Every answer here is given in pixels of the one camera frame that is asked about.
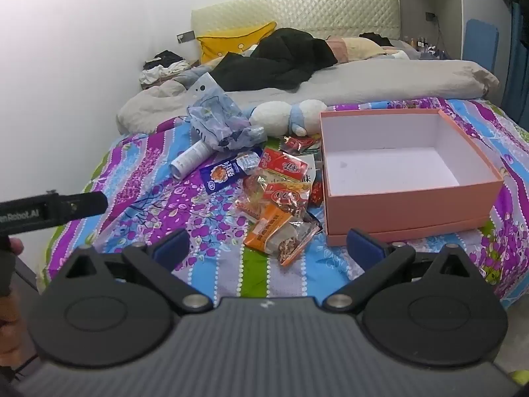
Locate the pink cardboard box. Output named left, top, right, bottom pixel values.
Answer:
left=319, top=109, right=506, bottom=245

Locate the beige pillow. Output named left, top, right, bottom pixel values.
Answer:
left=326, top=35, right=399, bottom=65

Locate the yellow pillow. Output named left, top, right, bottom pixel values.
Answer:
left=195, top=22, right=277, bottom=64

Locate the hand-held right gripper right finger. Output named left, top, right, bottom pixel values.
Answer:
left=322, top=228, right=472, bottom=314

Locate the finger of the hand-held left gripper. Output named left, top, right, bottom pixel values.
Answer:
left=61, top=191, right=109, bottom=221

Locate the cream quilted headboard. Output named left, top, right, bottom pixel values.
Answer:
left=191, top=0, right=399, bottom=63

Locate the large red snack packet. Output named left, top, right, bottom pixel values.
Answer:
left=258, top=148, right=315, bottom=183

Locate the white tube bottle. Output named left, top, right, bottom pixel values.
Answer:
left=169, top=140, right=211, bottom=179

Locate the floral striped bedsheet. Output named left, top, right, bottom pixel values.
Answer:
left=41, top=97, right=529, bottom=311

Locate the blue snack packet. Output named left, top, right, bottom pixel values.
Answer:
left=199, top=152, right=262, bottom=193

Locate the pile of clothes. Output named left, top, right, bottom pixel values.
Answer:
left=140, top=50, right=195, bottom=87

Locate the white plush toy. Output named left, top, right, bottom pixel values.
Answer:
left=248, top=99, right=329, bottom=137

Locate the black jacket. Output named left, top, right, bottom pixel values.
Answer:
left=211, top=28, right=339, bottom=92

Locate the grey duvet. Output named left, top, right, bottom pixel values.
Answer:
left=116, top=59, right=501, bottom=135

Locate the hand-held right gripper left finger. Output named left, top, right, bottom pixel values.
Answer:
left=64, top=228, right=214, bottom=316

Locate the clear yellowish snack packet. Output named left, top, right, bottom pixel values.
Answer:
left=235, top=174, right=269, bottom=222

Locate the group of small bottles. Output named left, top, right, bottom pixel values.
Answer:
left=403, top=35, right=449, bottom=59

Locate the blue curtain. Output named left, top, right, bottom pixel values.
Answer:
left=500, top=0, right=529, bottom=129

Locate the person's left hand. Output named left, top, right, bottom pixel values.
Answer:
left=0, top=238, right=40, bottom=367

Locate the blue white plastic bag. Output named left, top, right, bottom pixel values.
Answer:
left=187, top=72, right=267, bottom=152

